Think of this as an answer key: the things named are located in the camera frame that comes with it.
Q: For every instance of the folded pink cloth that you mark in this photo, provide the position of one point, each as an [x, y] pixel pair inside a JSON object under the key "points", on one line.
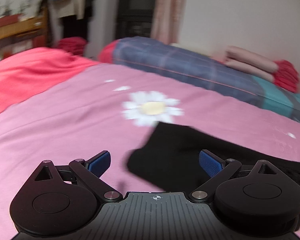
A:
{"points": [[250, 63]]}

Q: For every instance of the dark window frame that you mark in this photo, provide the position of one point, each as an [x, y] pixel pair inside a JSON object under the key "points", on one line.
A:
{"points": [[134, 18]]}

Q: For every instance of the black pants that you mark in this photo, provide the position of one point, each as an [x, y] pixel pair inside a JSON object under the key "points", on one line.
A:
{"points": [[170, 158]]}

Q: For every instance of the wooden shelf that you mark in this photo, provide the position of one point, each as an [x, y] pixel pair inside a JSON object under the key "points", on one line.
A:
{"points": [[18, 34]]}

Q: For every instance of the pink floral bed sheet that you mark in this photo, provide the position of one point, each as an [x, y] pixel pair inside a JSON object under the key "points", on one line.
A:
{"points": [[114, 108]]}

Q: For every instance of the folded red cloth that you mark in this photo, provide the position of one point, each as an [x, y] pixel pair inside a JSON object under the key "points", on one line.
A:
{"points": [[286, 76]]}

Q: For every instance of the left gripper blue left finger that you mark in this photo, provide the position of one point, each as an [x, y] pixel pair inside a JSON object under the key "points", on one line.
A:
{"points": [[88, 173]]}

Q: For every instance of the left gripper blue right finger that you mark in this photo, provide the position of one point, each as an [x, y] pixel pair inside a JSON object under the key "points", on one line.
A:
{"points": [[218, 170]]}

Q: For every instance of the red blanket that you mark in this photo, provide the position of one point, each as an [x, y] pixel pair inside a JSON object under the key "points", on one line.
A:
{"points": [[27, 75]]}

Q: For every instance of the hanging clothes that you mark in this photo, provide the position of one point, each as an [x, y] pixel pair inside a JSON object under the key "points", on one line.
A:
{"points": [[74, 16]]}

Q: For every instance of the pink curtain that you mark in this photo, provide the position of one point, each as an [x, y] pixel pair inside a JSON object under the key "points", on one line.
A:
{"points": [[167, 20]]}

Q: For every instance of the blue plaid pillow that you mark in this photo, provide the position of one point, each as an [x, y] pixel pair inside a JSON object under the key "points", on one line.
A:
{"points": [[150, 55]]}

